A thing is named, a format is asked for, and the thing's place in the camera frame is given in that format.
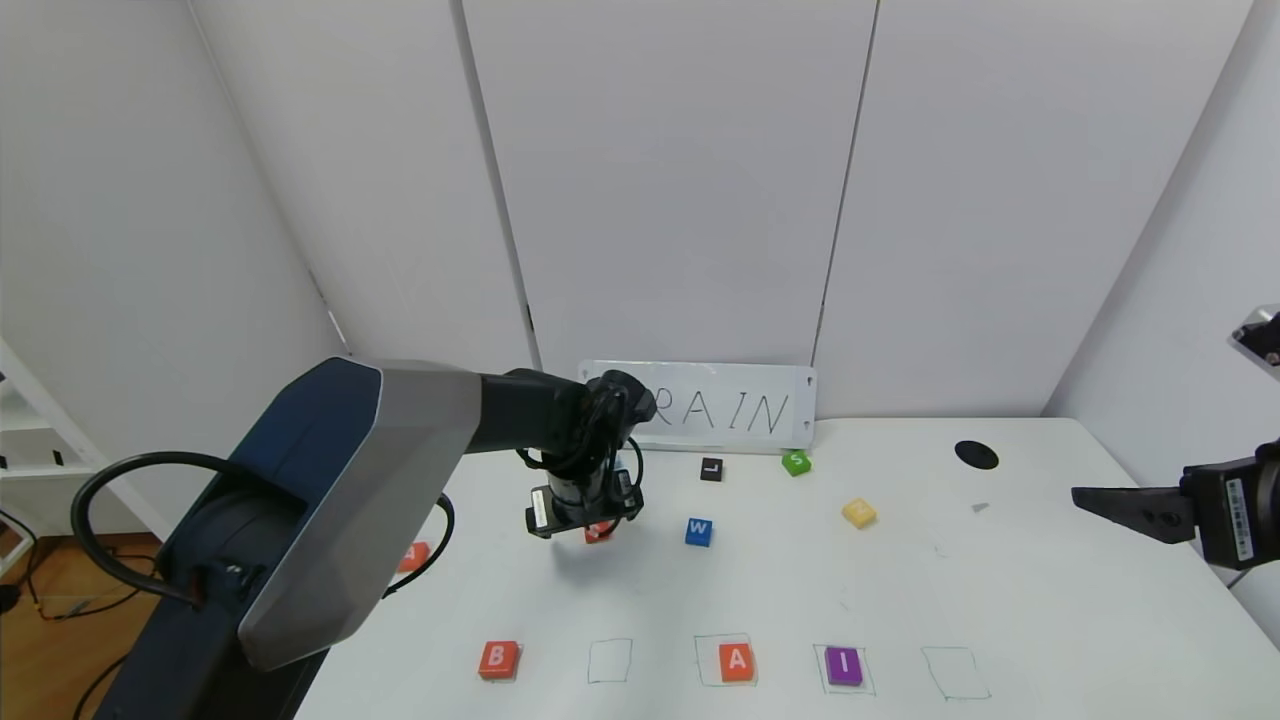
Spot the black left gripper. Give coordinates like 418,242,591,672
524,464,645,540

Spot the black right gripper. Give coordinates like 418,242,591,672
1070,437,1280,572

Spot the white BRAIN sign board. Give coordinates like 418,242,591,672
580,360,818,453

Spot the white shelf rack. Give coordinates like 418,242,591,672
0,338,171,541

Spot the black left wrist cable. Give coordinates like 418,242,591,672
514,378,648,523

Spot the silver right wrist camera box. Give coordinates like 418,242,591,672
1230,305,1280,381

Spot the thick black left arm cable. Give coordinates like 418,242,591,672
70,450,456,611

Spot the thin black floor cable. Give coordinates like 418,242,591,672
0,510,151,623

